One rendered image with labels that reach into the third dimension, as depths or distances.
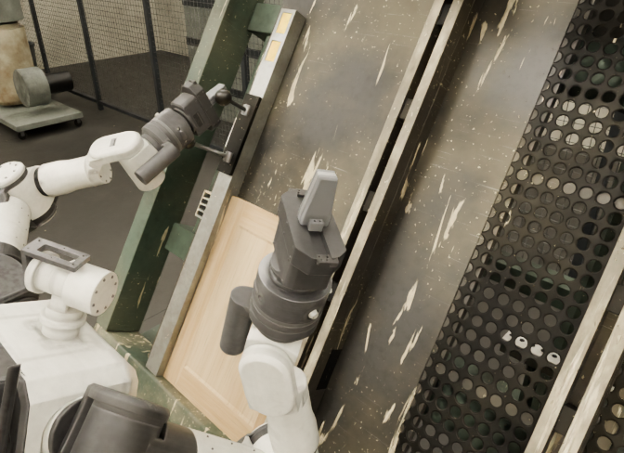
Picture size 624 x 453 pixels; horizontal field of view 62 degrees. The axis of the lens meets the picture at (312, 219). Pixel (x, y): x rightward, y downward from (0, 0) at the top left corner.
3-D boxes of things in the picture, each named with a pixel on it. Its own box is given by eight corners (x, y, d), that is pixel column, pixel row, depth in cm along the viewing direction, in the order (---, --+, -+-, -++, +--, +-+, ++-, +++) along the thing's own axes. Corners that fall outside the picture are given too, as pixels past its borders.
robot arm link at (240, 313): (316, 336, 58) (293, 395, 65) (331, 277, 67) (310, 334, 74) (221, 305, 59) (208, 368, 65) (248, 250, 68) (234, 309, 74)
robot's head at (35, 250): (70, 316, 74) (67, 273, 70) (18, 296, 75) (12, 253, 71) (97, 291, 79) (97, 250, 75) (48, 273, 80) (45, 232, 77)
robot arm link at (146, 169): (166, 150, 118) (128, 183, 114) (144, 114, 110) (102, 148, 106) (197, 166, 112) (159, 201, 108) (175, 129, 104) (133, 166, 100)
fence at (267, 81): (158, 365, 134) (145, 366, 131) (292, 16, 128) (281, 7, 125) (168, 375, 131) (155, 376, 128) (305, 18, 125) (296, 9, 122)
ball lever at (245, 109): (240, 116, 126) (208, 100, 114) (245, 101, 126) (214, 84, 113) (252, 121, 125) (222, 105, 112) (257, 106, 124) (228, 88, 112)
